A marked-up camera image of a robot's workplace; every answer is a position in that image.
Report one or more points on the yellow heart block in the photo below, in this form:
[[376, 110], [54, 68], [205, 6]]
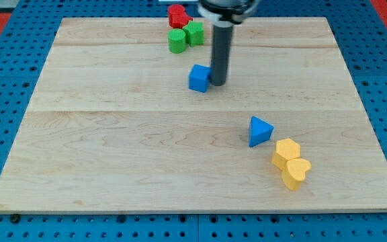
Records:
[[294, 173]]

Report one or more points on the green star block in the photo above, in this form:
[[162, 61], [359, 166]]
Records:
[[194, 32]]

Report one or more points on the green cylinder block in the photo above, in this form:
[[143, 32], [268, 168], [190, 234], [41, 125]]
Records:
[[176, 41]]

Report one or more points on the red star block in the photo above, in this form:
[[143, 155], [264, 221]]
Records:
[[179, 20]]

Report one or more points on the blue cube block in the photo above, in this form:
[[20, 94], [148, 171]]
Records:
[[198, 78]]

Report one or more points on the red cylinder block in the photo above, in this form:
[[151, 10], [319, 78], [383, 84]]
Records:
[[175, 9]]

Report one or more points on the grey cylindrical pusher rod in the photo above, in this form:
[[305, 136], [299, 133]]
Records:
[[220, 53]]

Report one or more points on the yellow hexagon block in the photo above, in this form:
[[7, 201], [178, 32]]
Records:
[[285, 150]]

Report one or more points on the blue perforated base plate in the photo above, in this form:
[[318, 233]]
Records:
[[359, 29]]

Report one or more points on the black white robot arm flange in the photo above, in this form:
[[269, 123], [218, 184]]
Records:
[[225, 13]]

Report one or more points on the blue triangle block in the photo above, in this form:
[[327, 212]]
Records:
[[259, 131]]

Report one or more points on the light wooden board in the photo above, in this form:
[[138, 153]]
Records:
[[113, 128]]

